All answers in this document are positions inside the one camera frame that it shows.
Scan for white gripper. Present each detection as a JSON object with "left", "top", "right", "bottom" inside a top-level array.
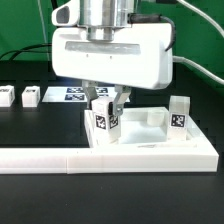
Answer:
[{"left": 52, "top": 23, "right": 173, "bottom": 116}]

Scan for white marker base sheet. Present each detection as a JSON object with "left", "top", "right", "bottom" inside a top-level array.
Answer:
[{"left": 42, "top": 86, "right": 116, "bottom": 103}]

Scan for white L-shaped obstacle fence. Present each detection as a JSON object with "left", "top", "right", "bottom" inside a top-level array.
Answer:
[{"left": 0, "top": 120, "right": 219, "bottom": 174}]

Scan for black cables at base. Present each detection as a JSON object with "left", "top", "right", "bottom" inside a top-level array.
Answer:
[{"left": 0, "top": 0, "right": 68, "bottom": 62}]

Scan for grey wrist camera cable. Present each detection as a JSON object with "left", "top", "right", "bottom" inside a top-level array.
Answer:
[{"left": 171, "top": 0, "right": 224, "bottom": 86}]

